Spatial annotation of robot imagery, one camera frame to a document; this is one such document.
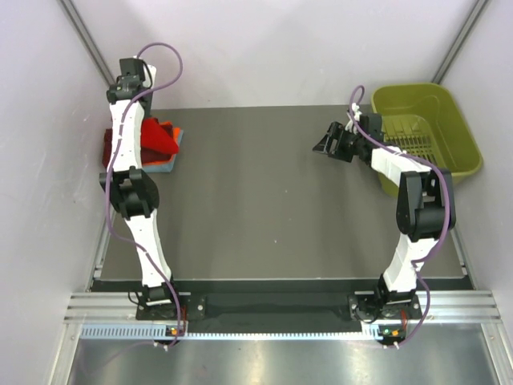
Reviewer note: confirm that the green plastic laundry basket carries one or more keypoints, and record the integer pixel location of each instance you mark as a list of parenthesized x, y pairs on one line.
[(424, 120)]

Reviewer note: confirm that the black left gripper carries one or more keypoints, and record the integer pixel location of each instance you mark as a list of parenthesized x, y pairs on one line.
[(146, 109)]

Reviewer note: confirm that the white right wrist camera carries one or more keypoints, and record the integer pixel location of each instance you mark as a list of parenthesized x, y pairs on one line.
[(353, 114)]

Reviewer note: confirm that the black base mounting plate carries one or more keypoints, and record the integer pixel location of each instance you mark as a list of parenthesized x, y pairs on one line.
[(343, 306)]

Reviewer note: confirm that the orange folded shirt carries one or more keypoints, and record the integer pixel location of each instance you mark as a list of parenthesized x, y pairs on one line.
[(164, 145)]

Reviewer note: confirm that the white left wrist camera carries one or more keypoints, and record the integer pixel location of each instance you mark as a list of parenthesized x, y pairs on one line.
[(150, 72)]

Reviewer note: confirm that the red t shirt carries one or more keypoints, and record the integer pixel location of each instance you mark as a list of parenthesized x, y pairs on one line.
[(159, 136)]

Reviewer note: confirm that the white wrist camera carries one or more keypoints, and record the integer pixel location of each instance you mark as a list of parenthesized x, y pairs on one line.
[(353, 114), (150, 72)]

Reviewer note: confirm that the dark red folded shirt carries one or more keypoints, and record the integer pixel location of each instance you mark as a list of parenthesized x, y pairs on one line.
[(108, 148)]

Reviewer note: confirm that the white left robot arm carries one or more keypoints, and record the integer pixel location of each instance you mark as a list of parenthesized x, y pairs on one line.
[(132, 193)]

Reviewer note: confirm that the slotted cable duct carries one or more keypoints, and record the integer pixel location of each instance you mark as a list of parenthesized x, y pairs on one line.
[(167, 333)]

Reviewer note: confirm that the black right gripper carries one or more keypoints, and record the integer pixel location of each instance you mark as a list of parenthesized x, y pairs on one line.
[(336, 131)]

